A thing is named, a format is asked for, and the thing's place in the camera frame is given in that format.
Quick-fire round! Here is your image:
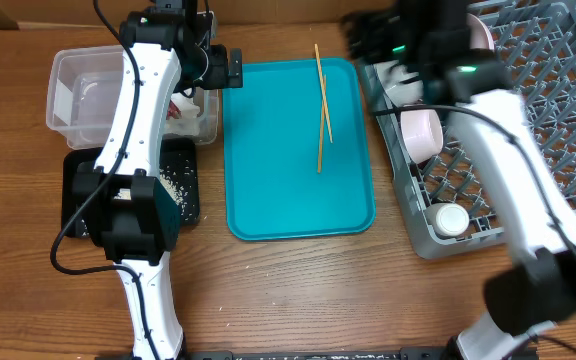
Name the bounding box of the pink round plate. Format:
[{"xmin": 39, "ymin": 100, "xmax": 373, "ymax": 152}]
[{"xmin": 467, "ymin": 14, "xmax": 494, "ymax": 50}]

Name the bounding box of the red snack wrapper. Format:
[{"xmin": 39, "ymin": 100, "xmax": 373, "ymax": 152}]
[{"xmin": 167, "ymin": 102, "xmax": 181, "ymax": 119}]

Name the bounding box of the white napkin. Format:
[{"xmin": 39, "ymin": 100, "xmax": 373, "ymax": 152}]
[{"xmin": 165, "ymin": 93, "xmax": 200, "ymax": 137}]

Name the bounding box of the rice food waste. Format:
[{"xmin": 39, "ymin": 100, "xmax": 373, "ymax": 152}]
[{"xmin": 80, "ymin": 149, "xmax": 199, "ymax": 236}]

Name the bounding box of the cream plastic cup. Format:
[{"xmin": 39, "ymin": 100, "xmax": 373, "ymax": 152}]
[{"xmin": 425, "ymin": 203, "xmax": 470, "ymax": 238}]

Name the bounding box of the grey-white bowl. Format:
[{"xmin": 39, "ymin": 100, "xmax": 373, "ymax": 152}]
[{"xmin": 374, "ymin": 61, "xmax": 423, "ymax": 107}]

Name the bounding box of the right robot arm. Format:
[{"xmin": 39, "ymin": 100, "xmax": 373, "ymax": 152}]
[{"xmin": 341, "ymin": 1, "xmax": 576, "ymax": 359}]

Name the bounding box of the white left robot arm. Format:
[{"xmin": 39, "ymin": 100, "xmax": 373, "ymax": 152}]
[{"xmin": 62, "ymin": 1, "xmax": 243, "ymax": 359}]

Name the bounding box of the grey dishwasher rack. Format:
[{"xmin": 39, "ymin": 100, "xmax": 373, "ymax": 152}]
[{"xmin": 353, "ymin": 1, "xmax": 576, "ymax": 259}]

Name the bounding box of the teal plastic tray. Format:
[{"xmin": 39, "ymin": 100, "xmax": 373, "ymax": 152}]
[{"xmin": 222, "ymin": 58, "xmax": 376, "ymax": 241}]

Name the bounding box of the wooden chopstick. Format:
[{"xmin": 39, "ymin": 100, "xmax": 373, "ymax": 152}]
[
  {"xmin": 317, "ymin": 95, "xmax": 325, "ymax": 174},
  {"xmin": 314, "ymin": 43, "xmax": 334, "ymax": 143}
]

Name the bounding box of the black tray bin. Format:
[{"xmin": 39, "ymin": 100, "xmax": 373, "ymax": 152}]
[{"xmin": 61, "ymin": 138, "xmax": 200, "ymax": 227}]

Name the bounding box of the clear plastic bin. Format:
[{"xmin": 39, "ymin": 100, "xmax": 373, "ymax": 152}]
[{"xmin": 46, "ymin": 45, "xmax": 220, "ymax": 150}]

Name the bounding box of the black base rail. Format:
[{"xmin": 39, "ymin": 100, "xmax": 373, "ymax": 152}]
[{"xmin": 186, "ymin": 347, "xmax": 443, "ymax": 360}]

